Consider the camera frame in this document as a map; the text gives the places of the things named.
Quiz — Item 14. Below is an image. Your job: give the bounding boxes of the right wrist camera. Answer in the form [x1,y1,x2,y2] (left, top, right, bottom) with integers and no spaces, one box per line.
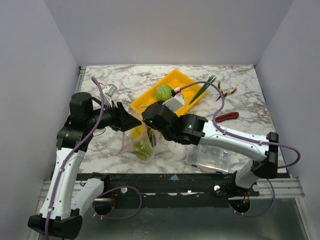
[162,87,185,113]

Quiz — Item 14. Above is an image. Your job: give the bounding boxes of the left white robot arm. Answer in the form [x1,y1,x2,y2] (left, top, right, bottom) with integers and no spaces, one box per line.
[28,92,142,240]

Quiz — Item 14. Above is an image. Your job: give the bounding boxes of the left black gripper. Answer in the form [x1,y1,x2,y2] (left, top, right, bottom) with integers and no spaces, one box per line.
[87,100,142,131]

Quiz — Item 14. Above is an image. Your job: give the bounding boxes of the green cabbage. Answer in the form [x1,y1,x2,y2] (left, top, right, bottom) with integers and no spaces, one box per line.
[155,84,173,101]

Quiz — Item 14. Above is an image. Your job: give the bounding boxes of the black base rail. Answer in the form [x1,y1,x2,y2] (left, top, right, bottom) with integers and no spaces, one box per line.
[76,172,259,209]

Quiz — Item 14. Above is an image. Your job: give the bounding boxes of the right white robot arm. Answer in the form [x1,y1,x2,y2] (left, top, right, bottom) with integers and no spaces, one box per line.
[141,102,279,196]

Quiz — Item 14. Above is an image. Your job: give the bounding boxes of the green chives bunch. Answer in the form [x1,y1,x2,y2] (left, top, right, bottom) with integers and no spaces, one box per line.
[184,74,217,112]

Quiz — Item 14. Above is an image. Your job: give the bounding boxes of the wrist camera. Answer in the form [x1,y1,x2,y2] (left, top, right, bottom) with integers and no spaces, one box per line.
[102,84,118,106]
[162,87,185,113]

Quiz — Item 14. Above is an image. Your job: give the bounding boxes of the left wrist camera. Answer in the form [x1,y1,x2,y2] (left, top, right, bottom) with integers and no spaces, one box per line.
[102,84,118,106]

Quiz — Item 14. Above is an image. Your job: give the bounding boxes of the clear plastic screw box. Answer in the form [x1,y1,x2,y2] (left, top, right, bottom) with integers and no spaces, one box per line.
[186,145,231,174]

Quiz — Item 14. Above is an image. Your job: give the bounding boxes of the yellow handled pliers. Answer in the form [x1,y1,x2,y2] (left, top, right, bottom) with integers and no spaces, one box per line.
[215,81,238,102]

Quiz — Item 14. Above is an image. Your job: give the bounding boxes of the red utility knife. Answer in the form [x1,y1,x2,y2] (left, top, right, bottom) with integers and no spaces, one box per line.
[215,112,239,123]

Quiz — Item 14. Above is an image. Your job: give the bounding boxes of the yellow plastic tray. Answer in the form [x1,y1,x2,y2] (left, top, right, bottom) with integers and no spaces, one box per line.
[130,69,207,116]

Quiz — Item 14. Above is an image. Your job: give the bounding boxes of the clear zip top bag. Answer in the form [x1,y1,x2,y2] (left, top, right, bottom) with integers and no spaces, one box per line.
[118,106,161,161]

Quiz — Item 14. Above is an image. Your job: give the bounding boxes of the celery stalk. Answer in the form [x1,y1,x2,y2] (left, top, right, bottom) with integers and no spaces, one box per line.
[133,139,154,161]

